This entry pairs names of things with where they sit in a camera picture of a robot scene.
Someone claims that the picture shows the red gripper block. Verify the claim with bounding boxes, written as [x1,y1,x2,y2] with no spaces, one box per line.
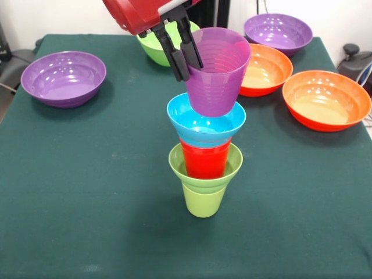
[102,0,204,83]

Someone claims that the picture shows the purple plastic cup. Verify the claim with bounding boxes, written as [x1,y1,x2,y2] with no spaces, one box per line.
[184,27,252,118]

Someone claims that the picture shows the small blue plastic bowl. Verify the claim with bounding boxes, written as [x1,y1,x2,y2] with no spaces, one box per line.
[166,92,247,148]

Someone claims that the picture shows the red plastic cup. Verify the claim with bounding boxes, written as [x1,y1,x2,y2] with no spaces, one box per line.
[179,137,233,180]

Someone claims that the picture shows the small green plastic bowl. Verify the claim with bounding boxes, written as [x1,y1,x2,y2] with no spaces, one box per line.
[168,142,244,195]

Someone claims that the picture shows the green plastic cup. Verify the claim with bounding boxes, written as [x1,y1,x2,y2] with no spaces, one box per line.
[181,181,227,219]

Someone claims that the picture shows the large green plastic bowl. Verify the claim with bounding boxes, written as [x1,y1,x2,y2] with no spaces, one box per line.
[136,20,201,67]

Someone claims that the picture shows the large orange plastic bowl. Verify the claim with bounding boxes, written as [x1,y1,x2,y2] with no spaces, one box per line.
[238,43,294,98]
[281,70,372,133]

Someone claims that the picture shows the large purple plastic bowl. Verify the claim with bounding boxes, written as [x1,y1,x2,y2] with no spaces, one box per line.
[243,13,313,58]
[20,51,107,109]

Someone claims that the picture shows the dark green table cloth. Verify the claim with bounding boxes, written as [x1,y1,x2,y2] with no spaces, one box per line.
[0,34,372,279]

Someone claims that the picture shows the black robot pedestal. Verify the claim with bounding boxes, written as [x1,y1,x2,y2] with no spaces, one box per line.
[185,0,232,37]

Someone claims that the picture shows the black wall cables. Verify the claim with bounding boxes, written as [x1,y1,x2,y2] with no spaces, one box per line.
[255,0,270,15]

